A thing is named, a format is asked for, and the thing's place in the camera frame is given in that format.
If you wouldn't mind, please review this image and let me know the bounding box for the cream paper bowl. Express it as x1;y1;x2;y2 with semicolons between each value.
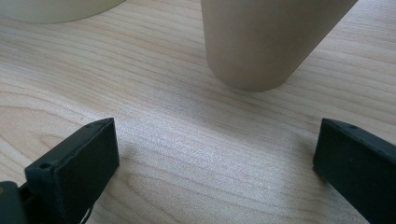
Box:
0;0;127;25

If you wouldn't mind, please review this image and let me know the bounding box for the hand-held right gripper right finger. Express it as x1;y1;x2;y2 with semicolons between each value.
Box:
312;118;396;224

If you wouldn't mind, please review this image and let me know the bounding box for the brown paper cup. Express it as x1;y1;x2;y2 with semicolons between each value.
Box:
200;0;359;92

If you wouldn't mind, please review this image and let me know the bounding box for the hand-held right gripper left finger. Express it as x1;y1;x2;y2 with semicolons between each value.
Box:
24;117;120;224

